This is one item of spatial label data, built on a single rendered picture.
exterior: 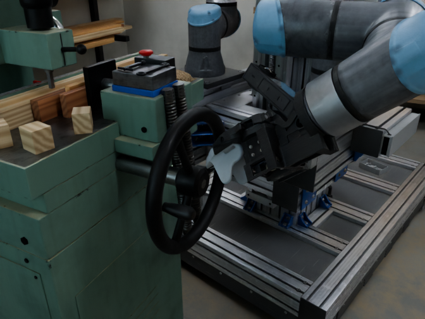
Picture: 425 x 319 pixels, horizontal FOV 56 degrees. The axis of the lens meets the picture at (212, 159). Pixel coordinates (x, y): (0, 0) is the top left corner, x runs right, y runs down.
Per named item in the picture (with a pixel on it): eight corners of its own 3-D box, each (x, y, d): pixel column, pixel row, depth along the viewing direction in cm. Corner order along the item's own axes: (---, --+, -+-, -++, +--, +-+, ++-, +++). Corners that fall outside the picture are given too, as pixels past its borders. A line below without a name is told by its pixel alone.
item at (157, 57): (153, 97, 76) (152, 68, 74) (108, 90, 81) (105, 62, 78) (188, 81, 87) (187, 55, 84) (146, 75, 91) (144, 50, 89)
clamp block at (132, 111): (157, 144, 79) (153, 100, 75) (103, 132, 84) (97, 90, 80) (193, 120, 90) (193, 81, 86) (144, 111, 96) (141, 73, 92)
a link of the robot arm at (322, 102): (323, 59, 45) (357, 74, 51) (291, 80, 48) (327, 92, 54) (345, 118, 43) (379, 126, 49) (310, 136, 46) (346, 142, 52)
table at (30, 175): (74, 217, 62) (67, 183, 59) (-50, 174, 74) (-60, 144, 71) (234, 104, 110) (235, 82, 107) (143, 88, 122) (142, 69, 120)
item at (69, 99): (69, 118, 83) (65, 95, 81) (62, 117, 84) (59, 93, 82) (127, 93, 98) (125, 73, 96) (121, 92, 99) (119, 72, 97)
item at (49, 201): (47, 214, 70) (43, 194, 68) (-31, 186, 78) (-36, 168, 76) (171, 133, 101) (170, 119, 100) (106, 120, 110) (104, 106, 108)
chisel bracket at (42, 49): (54, 78, 79) (45, 33, 75) (5, 70, 85) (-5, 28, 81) (80, 70, 85) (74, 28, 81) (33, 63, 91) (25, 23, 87)
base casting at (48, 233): (46, 262, 72) (36, 220, 68) (-129, 188, 95) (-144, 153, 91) (177, 161, 107) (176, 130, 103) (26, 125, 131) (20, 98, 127)
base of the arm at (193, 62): (203, 65, 159) (203, 39, 154) (233, 71, 150) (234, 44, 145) (176, 73, 149) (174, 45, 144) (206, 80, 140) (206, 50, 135)
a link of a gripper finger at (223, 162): (200, 194, 60) (242, 171, 54) (191, 158, 62) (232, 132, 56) (215, 194, 62) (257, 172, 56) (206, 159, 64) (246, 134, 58)
